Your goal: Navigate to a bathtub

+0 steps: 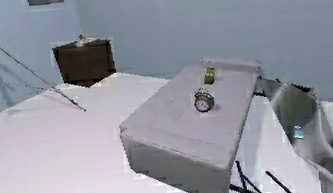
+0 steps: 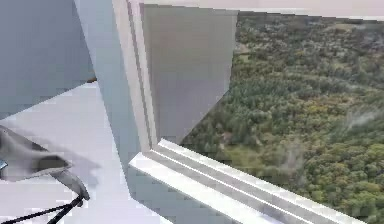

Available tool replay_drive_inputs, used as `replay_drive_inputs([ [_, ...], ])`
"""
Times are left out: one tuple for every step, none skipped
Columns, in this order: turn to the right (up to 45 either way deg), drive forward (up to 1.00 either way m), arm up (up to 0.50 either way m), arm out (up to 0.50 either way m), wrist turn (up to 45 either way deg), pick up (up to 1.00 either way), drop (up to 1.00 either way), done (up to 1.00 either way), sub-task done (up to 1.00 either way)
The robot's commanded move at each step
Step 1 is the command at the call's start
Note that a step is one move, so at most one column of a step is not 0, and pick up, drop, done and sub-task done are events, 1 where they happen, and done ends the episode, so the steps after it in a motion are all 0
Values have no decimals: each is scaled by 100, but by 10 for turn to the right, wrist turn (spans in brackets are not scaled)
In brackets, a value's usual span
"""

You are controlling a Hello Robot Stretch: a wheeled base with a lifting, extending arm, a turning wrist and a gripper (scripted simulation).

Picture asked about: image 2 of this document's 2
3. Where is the white framed window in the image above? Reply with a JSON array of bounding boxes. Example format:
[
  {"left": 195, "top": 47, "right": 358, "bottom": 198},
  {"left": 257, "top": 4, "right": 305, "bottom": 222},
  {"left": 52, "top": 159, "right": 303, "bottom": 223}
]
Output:
[{"left": 111, "top": 0, "right": 384, "bottom": 224}]

